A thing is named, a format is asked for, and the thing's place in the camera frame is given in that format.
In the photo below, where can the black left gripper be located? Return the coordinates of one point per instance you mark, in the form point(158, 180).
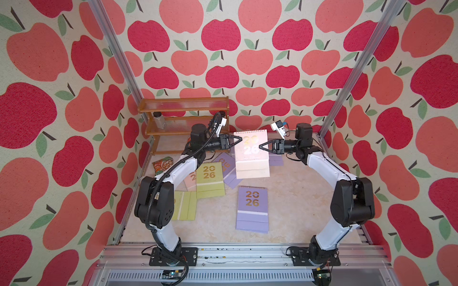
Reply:
point(224, 143)

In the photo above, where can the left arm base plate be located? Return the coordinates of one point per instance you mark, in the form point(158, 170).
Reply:
point(162, 257)

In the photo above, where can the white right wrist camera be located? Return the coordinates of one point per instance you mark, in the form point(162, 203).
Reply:
point(279, 127)

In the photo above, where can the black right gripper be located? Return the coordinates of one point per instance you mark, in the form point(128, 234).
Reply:
point(277, 146)

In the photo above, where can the glass jar left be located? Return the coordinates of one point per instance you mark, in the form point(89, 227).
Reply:
point(159, 120)

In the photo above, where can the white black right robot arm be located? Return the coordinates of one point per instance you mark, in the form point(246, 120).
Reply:
point(352, 201)

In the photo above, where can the purple calendar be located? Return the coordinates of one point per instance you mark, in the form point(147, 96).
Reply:
point(252, 209)
point(229, 170)
point(275, 160)

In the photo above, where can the aluminium post right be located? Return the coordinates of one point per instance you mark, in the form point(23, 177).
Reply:
point(388, 16)

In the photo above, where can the orange wooden shelf rack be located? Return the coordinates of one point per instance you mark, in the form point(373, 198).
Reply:
point(180, 115)

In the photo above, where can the green calendar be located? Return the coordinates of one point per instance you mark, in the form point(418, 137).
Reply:
point(209, 181)
point(185, 205)

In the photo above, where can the aluminium frame rail front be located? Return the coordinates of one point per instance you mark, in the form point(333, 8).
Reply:
point(212, 264)

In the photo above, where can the aluminium post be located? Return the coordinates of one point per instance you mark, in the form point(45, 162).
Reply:
point(388, 16)
point(104, 22)

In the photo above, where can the aluminium post left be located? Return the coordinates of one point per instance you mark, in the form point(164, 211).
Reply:
point(104, 22)

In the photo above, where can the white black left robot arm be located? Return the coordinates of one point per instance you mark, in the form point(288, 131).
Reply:
point(155, 201)

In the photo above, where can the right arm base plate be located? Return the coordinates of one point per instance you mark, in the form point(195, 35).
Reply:
point(313, 256)

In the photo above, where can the pink calendar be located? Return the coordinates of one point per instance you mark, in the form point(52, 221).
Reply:
point(190, 182)
point(251, 161)

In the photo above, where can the snack packet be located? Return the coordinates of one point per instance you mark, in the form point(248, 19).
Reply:
point(162, 165)

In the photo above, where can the green calendar lower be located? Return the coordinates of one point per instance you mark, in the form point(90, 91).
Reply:
point(185, 205)

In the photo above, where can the green calendar upper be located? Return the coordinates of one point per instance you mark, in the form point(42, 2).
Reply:
point(209, 181)

